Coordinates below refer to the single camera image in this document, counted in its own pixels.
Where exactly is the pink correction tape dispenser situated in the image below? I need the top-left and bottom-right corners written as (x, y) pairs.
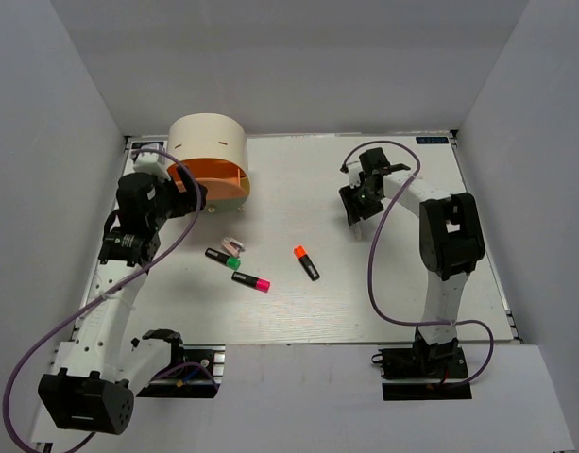
top-left (222, 236), bottom-right (246, 258)

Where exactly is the orange cap black highlighter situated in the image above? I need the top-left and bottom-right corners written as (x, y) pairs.
top-left (294, 245), bottom-right (320, 281)

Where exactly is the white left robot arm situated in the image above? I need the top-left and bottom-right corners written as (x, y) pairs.
top-left (38, 172), bottom-right (207, 434)

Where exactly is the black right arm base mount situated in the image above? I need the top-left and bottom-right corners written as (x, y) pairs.
top-left (371, 347), bottom-right (472, 402)

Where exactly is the green cap black highlighter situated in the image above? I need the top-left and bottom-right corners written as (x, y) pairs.
top-left (204, 247), bottom-right (241, 271)

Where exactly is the cream round drawer organizer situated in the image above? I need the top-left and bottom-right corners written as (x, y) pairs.
top-left (166, 113), bottom-right (250, 213)

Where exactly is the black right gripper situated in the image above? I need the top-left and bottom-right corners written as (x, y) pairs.
top-left (341, 178), bottom-right (386, 226)

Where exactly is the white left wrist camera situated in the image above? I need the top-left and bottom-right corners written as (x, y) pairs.
top-left (131, 143), bottom-right (170, 181)

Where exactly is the pale yellow cap white marker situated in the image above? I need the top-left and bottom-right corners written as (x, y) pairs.
top-left (353, 222), bottom-right (363, 241)

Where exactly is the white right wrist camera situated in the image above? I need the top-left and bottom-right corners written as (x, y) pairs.
top-left (340, 161), bottom-right (362, 189)

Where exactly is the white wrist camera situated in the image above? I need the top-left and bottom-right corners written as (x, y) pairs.
top-left (340, 161), bottom-right (362, 189)
top-left (131, 143), bottom-right (170, 181)

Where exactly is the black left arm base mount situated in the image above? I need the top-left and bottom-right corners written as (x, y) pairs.
top-left (138, 345), bottom-right (226, 399)

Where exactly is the pink cap black highlighter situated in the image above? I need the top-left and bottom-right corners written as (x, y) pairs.
top-left (231, 272), bottom-right (270, 293)

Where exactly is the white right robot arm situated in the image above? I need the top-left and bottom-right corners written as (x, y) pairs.
top-left (339, 147), bottom-right (485, 377)

